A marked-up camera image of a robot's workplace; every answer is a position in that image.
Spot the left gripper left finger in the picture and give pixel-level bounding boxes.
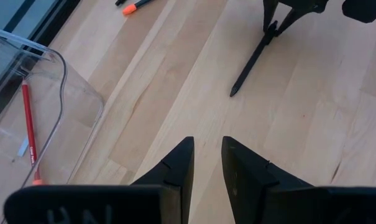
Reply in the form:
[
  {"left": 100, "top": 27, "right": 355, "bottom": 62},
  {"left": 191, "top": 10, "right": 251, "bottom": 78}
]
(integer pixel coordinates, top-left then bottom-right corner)
[{"left": 3, "top": 136, "right": 195, "bottom": 224}]

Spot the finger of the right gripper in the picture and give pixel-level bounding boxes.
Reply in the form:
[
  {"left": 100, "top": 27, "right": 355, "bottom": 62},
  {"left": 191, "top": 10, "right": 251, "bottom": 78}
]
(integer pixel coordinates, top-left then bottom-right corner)
[
  {"left": 262, "top": 0, "right": 280, "bottom": 34},
  {"left": 273, "top": 8, "right": 302, "bottom": 38}
]

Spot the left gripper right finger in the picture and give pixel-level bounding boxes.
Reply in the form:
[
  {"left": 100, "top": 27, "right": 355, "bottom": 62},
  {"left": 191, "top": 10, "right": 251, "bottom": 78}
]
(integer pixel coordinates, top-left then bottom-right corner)
[{"left": 221, "top": 136, "right": 376, "bottom": 224}]

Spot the red pencil orange eraser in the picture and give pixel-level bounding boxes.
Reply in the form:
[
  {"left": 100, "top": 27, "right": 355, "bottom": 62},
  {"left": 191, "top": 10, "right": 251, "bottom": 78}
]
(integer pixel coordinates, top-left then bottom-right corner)
[{"left": 21, "top": 79, "right": 43, "bottom": 186}]

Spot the clear plastic pencil bin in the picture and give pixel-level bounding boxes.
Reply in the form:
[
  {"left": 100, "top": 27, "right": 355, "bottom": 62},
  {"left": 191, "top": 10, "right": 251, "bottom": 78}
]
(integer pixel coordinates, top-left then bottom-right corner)
[{"left": 0, "top": 27, "right": 105, "bottom": 224}]

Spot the pale blue tape strip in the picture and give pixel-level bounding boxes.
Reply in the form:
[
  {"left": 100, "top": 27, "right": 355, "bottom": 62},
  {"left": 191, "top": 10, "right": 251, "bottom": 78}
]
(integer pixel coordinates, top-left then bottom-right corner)
[{"left": 17, "top": 136, "right": 30, "bottom": 158}]

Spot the black pencil orange eraser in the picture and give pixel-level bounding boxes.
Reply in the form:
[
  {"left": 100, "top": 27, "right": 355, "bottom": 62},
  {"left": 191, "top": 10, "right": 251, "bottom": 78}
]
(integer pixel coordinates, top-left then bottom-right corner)
[{"left": 122, "top": 0, "right": 155, "bottom": 16}]

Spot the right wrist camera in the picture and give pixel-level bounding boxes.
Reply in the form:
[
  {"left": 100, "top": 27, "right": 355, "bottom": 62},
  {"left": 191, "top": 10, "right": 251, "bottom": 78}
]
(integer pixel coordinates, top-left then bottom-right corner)
[{"left": 342, "top": 0, "right": 376, "bottom": 24}]

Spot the black aluminium table frame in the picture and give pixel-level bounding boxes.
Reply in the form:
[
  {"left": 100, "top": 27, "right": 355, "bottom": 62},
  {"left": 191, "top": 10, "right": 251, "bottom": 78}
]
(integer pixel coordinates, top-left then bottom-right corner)
[{"left": 0, "top": 0, "right": 82, "bottom": 128}]

